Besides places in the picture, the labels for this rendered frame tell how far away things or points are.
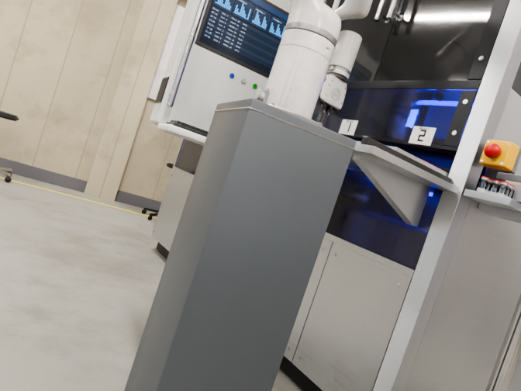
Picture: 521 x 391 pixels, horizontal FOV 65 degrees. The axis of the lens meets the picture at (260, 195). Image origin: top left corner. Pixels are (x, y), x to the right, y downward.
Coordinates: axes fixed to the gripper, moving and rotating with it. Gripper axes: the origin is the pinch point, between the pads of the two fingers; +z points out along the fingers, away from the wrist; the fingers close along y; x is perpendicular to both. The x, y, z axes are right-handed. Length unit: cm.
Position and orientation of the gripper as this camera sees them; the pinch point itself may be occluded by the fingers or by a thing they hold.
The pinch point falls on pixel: (321, 119)
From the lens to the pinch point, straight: 151.4
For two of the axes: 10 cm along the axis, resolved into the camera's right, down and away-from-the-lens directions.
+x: -5.4, -2.1, 8.1
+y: 7.7, 2.5, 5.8
